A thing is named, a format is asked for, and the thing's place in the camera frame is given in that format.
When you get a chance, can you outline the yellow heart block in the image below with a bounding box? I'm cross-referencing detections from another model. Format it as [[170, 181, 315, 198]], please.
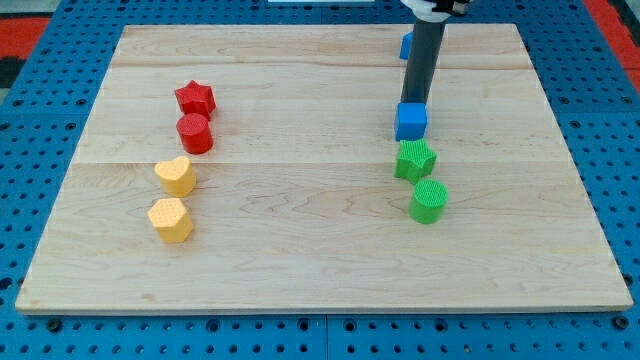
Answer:
[[154, 156, 197, 198]]

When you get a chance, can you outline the red star block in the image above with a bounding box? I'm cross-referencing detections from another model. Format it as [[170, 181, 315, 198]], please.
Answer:
[[174, 80, 216, 121]]

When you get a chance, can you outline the green star block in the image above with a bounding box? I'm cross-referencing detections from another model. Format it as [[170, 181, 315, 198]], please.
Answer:
[[394, 138, 437, 184]]

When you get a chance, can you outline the red cylinder block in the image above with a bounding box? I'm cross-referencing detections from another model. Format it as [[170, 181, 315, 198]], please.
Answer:
[[176, 113, 214, 155]]

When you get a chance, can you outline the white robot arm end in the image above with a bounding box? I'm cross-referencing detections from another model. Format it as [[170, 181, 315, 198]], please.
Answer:
[[401, 0, 473, 23]]

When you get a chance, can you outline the green cylinder block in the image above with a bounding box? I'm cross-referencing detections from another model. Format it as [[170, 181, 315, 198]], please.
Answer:
[[409, 179, 448, 224]]

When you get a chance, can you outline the blue triangle block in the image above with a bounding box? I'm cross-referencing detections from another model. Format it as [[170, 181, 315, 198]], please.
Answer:
[[399, 32, 414, 60]]

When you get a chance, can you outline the blue cube block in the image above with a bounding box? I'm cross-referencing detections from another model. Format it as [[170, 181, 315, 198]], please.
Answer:
[[394, 102, 428, 141]]

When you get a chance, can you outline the wooden board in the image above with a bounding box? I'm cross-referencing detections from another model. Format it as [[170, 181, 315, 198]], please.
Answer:
[[15, 24, 633, 316]]

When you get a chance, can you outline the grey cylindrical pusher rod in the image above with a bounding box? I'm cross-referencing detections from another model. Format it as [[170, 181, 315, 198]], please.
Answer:
[[400, 19, 446, 103]]

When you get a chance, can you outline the yellow hexagon block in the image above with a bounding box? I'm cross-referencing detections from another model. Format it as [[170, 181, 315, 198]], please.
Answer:
[[147, 198, 194, 243]]

